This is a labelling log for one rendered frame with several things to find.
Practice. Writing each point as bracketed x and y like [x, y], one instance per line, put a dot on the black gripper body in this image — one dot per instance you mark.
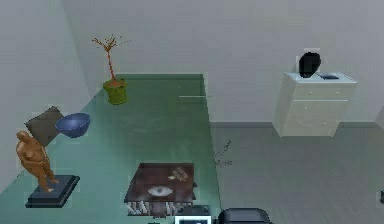
[193, 210]

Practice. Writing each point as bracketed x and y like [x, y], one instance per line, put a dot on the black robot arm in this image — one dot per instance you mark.
[243, 216]

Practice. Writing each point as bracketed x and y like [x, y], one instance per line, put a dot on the thick brown toothed book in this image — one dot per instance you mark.
[160, 181]

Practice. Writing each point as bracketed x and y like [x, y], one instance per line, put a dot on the dark flat book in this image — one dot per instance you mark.
[328, 77]

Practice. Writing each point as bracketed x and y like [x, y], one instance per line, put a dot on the green glass table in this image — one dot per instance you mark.
[143, 126]

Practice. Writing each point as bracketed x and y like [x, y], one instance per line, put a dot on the red twig plant green pot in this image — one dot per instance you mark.
[115, 91]

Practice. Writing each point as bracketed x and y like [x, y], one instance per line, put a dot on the blue bowl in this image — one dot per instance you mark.
[74, 126]

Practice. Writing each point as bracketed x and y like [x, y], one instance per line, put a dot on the white chest of drawers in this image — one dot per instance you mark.
[313, 110]

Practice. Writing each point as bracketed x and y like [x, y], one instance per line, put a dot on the brown figure statue dark base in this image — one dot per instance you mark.
[35, 160]

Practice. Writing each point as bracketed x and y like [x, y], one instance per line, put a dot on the black rounded object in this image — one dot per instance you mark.
[309, 65]

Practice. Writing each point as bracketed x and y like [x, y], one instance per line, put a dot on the dark small object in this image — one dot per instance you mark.
[382, 197]

